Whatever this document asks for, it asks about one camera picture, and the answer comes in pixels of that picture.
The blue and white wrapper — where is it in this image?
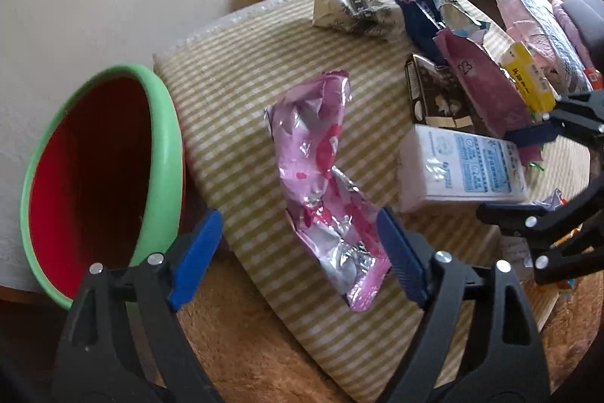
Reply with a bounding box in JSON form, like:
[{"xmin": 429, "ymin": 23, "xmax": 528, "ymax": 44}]
[{"xmin": 433, "ymin": 0, "xmax": 492, "ymax": 42}]

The green and red bin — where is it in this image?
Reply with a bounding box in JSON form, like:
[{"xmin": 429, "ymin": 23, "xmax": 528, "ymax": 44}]
[{"xmin": 20, "ymin": 64, "xmax": 186, "ymax": 310}]

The dark brown cigarette carton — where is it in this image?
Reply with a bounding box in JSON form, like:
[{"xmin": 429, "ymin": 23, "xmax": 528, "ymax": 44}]
[{"xmin": 404, "ymin": 52, "xmax": 477, "ymax": 132}]

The crumpled white and black wrapper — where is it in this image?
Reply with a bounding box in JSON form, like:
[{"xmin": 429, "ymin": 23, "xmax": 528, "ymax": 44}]
[{"xmin": 312, "ymin": 0, "xmax": 407, "ymax": 39}]

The pink foil wrapper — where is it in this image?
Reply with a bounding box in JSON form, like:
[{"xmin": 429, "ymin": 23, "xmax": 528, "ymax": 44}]
[{"xmin": 263, "ymin": 70, "xmax": 392, "ymax": 313}]

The white tissue packet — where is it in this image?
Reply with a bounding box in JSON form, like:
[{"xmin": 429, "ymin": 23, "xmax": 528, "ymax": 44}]
[{"xmin": 396, "ymin": 124, "xmax": 529, "ymax": 213}]

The yellow cardboard box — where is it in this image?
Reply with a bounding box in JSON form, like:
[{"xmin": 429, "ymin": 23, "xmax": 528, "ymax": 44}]
[{"xmin": 499, "ymin": 42, "xmax": 558, "ymax": 113}]

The dark grey cushion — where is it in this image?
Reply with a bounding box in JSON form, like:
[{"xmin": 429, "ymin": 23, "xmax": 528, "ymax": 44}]
[{"xmin": 564, "ymin": 0, "xmax": 604, "ymax": 68}]

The maroon packet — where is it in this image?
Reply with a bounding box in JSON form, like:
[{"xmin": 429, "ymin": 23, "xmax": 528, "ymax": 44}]
[{"xmin": 433, "ymin": 29, "xmax": 543, "ymax": 161}]

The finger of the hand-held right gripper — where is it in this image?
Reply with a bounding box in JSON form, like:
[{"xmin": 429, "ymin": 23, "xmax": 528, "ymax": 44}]
[
  {"xmin": 476, "ymin": 183, "xmax": 604, "ymax": 287},
  {"xmin": 504, "ymin": 90, "xmax": 604, "ymax": 149}
]

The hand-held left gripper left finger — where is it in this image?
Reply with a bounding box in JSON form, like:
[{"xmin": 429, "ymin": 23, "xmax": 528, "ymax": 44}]
[{"xmin": 52, "ymin": 208, "xmax": 225, "ymax": 403}]

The yellow checked mat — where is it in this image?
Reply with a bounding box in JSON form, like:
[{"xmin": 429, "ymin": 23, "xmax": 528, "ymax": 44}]
[{"xmin": 153, "ymin": 0, "xmax": 593, "ymax": 403}]

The brown furry rug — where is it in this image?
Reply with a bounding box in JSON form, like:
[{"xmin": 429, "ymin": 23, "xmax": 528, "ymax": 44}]
[{"xmin": 127, "ymin": 261, "xmax": 604, "ymax": 403}]

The navy blue wrapper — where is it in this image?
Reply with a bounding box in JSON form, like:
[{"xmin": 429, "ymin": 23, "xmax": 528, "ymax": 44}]
[{"xmin": 391, "ymin": 0, "xmax": 447, "ymax": 65}]

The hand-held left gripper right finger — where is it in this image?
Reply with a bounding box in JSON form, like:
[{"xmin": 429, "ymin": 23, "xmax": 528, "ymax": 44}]
[{"xmin": 376, "ymin": 207, "xmax": 551, "ymax": 403}]

